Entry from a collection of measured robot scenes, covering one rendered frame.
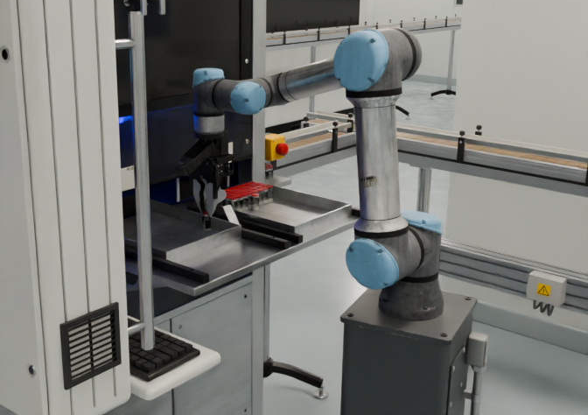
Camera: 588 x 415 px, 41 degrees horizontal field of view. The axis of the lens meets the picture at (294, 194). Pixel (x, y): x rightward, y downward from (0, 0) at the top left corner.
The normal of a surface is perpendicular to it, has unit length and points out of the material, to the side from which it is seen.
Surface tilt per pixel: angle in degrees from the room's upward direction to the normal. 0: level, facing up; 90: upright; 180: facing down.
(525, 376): 0
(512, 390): 0
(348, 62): 83
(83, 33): 90
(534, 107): 90
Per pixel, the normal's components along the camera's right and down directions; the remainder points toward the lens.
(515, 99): -0.62, 0.21
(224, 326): 0.79, 0.19
